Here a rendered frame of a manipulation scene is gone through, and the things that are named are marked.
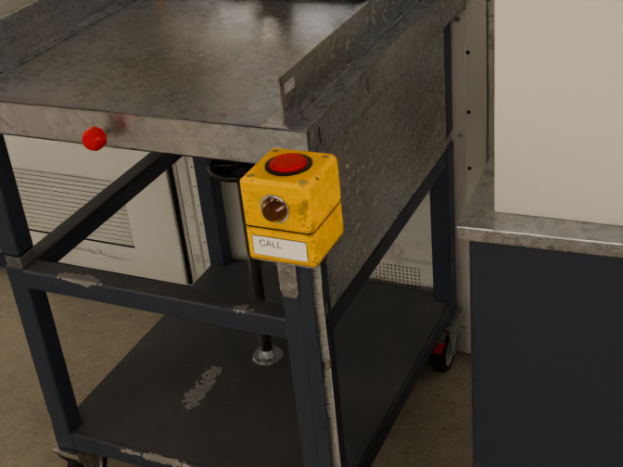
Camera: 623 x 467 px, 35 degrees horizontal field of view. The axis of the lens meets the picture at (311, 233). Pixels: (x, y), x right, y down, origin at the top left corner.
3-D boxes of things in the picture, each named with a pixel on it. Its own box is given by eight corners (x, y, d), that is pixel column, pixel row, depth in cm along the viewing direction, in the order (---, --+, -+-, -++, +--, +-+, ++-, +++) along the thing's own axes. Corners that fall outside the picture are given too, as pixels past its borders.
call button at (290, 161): (298, 184, 102) (297, 170, 101) (263, 180, 103) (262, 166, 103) (314, 167, 105) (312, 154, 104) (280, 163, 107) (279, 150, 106)
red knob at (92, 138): (100, 155, 134) (95, 132, 133) (81, 152, 135) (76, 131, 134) (119, 141, 138) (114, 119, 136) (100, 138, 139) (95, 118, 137)
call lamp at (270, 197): (286, 231, 101) (282, 202, 99) (256, 226, 103) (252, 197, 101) (291, 224, 102) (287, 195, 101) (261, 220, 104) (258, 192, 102)
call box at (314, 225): (315, 271, 104) (306, 185, 99) (248, 260, 107) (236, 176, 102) (345, 233, 110) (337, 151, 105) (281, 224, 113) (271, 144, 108)
